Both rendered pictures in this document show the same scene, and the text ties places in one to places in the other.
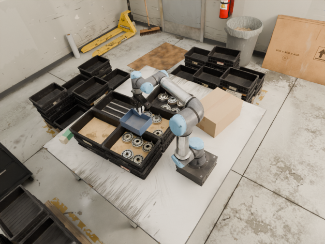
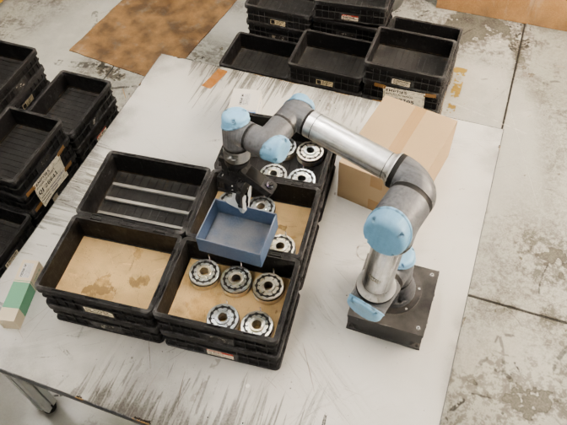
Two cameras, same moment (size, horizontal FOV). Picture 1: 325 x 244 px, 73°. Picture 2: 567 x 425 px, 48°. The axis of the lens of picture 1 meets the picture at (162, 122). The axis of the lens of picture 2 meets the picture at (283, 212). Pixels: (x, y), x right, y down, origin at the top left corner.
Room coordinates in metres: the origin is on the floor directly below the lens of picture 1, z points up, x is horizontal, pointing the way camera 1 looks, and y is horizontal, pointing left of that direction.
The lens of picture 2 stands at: (0.11, 0.44, 2.64)
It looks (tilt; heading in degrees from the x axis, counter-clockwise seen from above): 53 degrees down; 340
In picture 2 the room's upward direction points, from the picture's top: 3 degrees counter-clockwise
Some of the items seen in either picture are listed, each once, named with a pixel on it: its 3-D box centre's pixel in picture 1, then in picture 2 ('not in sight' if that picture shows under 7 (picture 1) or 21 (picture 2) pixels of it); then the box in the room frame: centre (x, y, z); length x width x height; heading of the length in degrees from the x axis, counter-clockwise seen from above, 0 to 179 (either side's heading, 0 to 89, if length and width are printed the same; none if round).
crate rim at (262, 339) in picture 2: (131, 143); (228, 287); (1.11, 0.28, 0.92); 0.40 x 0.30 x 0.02; 53
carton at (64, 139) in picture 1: (70, 132); (21, 293); (1.49, 0.93, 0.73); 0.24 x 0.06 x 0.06; 150
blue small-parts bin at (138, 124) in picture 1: (136, 121); (237, 232); (1.17, 0.20, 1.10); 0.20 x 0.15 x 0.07; 49
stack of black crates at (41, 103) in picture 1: (54, 105); not in sight; (2.37, 1.46, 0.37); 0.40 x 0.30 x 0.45; 137
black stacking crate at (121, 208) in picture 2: (118, 109); (148, 201); (1.59, 0.41, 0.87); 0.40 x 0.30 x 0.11; 53
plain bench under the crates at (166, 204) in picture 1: (159, 147); (261, 275); (1.44, 0.07, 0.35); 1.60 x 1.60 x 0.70; 47
